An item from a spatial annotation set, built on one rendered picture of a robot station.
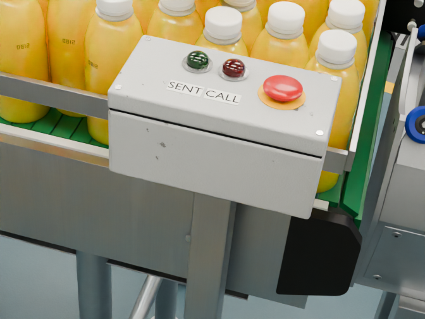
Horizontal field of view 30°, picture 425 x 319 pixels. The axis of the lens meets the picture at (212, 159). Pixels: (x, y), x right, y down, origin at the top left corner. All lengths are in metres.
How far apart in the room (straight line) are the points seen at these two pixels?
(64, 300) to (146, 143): 1.24
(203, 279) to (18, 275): 1.15
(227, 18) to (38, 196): 0.35
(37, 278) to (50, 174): 1.03
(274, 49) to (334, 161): 0.14
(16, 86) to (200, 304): 0.33
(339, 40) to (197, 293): 0.33
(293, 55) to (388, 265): 0.39
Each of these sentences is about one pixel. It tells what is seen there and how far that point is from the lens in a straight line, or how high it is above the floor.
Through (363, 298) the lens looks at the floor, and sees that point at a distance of 2.02.
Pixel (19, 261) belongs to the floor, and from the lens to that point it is 2.04.
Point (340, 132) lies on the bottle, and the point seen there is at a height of 0.99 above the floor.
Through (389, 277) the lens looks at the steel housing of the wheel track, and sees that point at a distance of 1.17.
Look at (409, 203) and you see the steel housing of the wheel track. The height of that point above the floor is 0.86.
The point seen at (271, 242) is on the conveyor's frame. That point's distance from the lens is 0.95.
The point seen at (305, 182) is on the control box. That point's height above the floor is 1.05.
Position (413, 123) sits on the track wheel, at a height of 0.97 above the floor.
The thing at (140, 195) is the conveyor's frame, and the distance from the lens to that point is 0.95.
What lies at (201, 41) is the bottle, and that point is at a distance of 0.86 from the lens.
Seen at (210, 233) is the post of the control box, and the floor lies 0.92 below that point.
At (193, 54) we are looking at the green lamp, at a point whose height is 1.11.
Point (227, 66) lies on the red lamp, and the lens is 0.74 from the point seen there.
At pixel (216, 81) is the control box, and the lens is 0.73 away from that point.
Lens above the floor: 1.53
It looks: 42 degrees down
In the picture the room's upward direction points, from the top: 6 degrees clockwise
